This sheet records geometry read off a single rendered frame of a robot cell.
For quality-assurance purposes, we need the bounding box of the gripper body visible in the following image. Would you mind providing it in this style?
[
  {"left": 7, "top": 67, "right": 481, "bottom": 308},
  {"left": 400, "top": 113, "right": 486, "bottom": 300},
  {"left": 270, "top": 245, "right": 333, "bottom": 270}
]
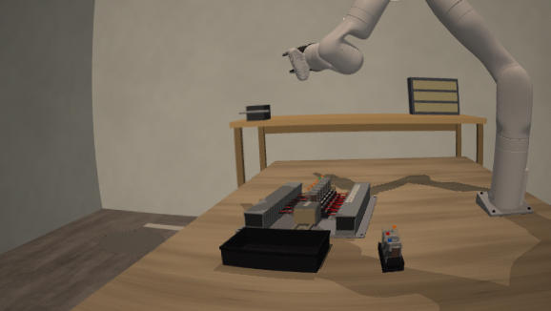
[{"left": 288, "top": 43, "right": 323, "bottom": 81}]

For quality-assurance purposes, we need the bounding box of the black open-top tray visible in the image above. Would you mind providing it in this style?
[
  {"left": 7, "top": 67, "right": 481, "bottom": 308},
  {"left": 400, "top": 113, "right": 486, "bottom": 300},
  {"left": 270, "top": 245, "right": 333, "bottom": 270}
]
[{"left": 219, "top": 227, "right": 331, "bottom": 273}]

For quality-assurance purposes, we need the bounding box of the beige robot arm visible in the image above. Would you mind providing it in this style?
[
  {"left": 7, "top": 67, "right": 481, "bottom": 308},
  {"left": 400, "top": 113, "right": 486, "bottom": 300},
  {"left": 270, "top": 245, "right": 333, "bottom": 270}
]
[{"left": 310, "top": 0, "right": 533, "bottom": 209}]

